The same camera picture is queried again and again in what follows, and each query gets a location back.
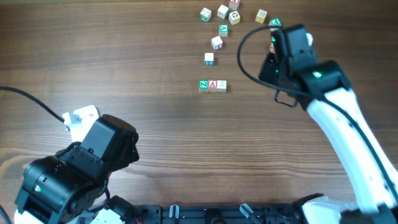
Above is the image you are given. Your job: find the green N side block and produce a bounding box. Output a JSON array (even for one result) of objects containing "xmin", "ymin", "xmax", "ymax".
[{"xmin": 217, "ymin": 5, "xmax": 229, "ymax": 19}]

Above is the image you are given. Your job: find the red rim picture block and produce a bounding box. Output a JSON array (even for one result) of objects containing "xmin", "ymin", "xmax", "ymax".
[{"xmin": 270, "ymin": 43, "xmax": 275, "ymax": 54}]

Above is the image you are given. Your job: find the green E top block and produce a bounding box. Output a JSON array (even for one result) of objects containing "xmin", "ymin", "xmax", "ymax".
[{"xmin": 269, "ymin": 18, "xmax": 282, "ymax": 32}]

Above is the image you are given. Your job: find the red A top block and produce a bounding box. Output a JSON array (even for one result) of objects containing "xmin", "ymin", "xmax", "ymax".
[{"xmin": 208, "ymin": 80, "xmax": 218, "ymax": 92}]

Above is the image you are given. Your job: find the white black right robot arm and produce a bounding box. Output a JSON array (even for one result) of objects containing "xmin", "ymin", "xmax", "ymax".
[{"xmin": 259, "ymin": 25, "xmax": 397, "ymax": 223}]

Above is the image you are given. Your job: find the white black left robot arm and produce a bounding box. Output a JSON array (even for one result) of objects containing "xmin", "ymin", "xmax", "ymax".
[{"xmin": 15, "ymin": 114, "xmax": 139, "ymax": 223}]

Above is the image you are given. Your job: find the red I wooden block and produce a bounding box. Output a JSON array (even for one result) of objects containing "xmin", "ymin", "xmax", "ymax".
[{"xmin": 211, "ymin": 36, "xmax": 223, "ymax": 50}]

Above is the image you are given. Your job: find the green Z top block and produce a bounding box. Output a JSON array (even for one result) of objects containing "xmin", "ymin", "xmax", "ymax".
[{"xmin": 198, "ymin": 80, "xmax": 208, "ymax": 92}]

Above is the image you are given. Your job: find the black right camera cable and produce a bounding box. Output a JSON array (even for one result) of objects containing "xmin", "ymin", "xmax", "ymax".
[{"xmin": 236, "ymin": 25, "xmax": 398, "ymax": 203}]

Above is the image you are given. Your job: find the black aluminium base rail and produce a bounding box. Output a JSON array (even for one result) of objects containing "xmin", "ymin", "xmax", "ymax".
[{"xmin": 133, "ymin": 203, "xmax": 307, "ymax": 224}]

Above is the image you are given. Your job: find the green V top block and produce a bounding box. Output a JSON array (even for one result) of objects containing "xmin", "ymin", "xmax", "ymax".
[{"xmin": 219, "ymin": 24, "xmax": 229, "ymax": 37}]

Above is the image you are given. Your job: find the red X top block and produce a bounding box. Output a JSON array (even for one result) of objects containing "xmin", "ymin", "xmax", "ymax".
[{"xmin": 229, "ymin": 0, "xmax": 240, "ymax": 11}]

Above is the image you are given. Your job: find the yellow rim picture block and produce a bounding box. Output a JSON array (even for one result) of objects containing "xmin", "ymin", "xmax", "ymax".
[{"xmin": 229, "ymin": 11, "xmax": 241, "ymax": 25}]

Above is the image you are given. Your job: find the yellow letter block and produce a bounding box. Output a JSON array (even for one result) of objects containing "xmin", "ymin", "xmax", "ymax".
[{"xmin": 255, "ymin": 9, "xmax": 267, "ymax": 24}]

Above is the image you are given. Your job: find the snail picture wooden block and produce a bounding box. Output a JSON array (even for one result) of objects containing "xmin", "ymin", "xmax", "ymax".
[{"xmin": 216, "ymin": 80, "xmax": 227, "ymax": 92}]

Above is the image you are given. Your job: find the green letter block far left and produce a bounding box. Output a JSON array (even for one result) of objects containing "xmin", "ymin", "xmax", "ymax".
[{"xmin": 200, "ymin": 7, "xmax": 211, "ymax": 22}]

